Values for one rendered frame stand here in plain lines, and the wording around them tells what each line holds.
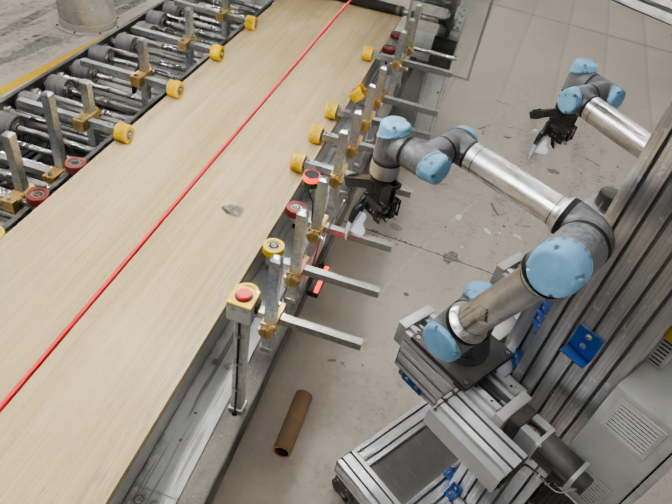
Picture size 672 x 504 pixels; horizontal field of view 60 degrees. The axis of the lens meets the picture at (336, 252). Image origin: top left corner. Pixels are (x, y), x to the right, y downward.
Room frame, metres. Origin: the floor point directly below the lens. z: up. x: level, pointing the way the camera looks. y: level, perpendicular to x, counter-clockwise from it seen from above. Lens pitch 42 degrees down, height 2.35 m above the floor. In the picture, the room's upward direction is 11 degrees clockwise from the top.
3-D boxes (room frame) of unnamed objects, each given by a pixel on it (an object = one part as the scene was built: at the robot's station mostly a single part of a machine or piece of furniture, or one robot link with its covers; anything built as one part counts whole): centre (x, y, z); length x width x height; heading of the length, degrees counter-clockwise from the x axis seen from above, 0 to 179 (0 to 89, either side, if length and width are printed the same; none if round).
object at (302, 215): (1.53, 0.13, 0.89); 0.03 x 0.03 x 0.48; 81
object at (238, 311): (1.03, 0.21, 1.18); 0.07 x 0.07 x 0.08; 81
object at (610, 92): (1.78, -0.71, 1.61); 0.11 x 0.11 x 0.08; 40
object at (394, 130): (1.25, -0.08, 1.62); 0.09 x 0.08 x 0.11; 54
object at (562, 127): (1.86, -0.66, 1.46); 0.09 x 0.08 x 0.12; 47
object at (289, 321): (1.31, 0.07, 0.82); 0.43 x 0.03 x 0.04; 81
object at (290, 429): (1.42, 0.04, 0.04); 0.30 x 0.08 x 0.08; 171
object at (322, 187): (1.78, 0.09, 0.87); 0.03 x 0.03 x 0.48; 81
